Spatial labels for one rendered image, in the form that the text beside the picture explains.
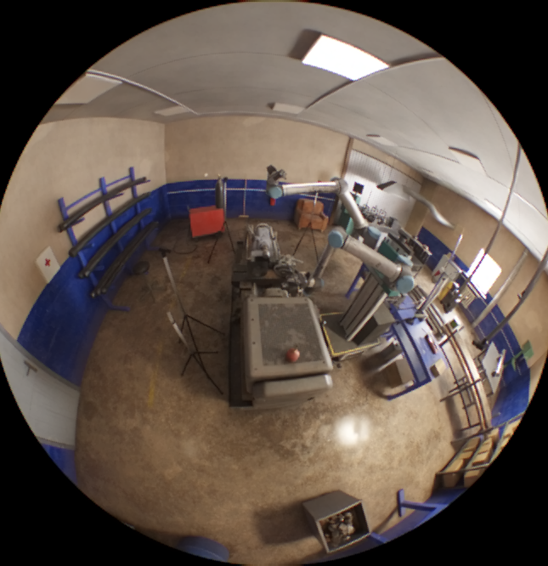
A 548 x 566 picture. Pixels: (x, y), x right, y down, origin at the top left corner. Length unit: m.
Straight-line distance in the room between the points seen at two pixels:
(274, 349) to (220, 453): 1.64
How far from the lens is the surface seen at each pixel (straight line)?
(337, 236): 1.18
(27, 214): 2.95
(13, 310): 2.84
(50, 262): 2.92
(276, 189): 1.25
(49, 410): 3.24
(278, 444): 2.24
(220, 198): 4.42
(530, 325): 7.42
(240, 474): 2.31
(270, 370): 0.91
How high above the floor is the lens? 2.20
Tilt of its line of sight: 43 degrees down
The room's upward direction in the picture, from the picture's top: 9 degrees clockwise
